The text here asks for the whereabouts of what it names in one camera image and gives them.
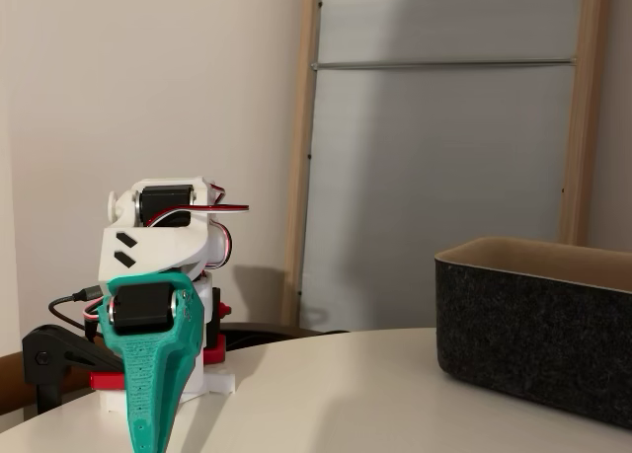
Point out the teal gripper black servo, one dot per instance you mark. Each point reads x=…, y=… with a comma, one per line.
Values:
x=140, y=307

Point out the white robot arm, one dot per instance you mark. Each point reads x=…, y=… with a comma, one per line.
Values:
x=158, y=250

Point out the dark grey felt box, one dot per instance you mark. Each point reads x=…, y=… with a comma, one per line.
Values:
x=518, y=334

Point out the black red table clamp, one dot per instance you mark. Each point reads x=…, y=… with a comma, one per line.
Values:
x=49, y=354
x=214, y=352

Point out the thin metal rod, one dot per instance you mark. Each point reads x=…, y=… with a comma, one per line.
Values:
x=444, y=64

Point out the wooden frame translucent panel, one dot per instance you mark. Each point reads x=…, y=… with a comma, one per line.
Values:
x=434, y=176

